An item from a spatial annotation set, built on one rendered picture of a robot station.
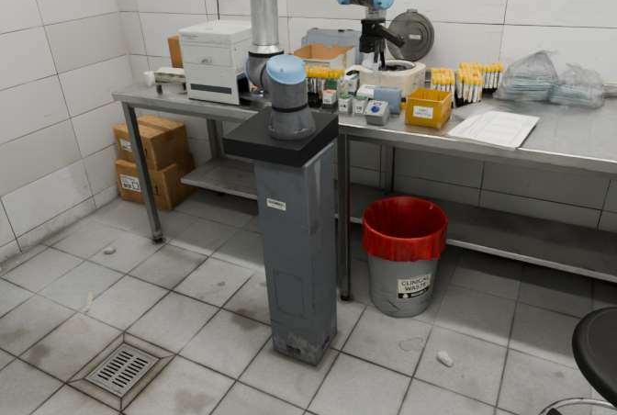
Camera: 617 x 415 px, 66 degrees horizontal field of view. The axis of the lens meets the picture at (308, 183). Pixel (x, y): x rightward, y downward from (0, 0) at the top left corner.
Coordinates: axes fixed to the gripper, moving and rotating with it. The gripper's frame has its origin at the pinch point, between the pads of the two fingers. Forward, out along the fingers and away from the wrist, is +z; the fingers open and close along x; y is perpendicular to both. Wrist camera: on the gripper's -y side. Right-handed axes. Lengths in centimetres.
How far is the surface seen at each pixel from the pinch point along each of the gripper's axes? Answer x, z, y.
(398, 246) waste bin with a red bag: 20, 62, -14
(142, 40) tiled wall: -71, 6, 167
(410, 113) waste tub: 10.5, 10.7, -14.0
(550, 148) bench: 20, 15, -60
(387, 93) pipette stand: 2.0, 6.5, -3.6
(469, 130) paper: 14.8, 13.7, -34.7
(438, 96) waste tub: -1.1, 7.6, -21.8
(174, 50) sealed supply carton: -36, 3, 118
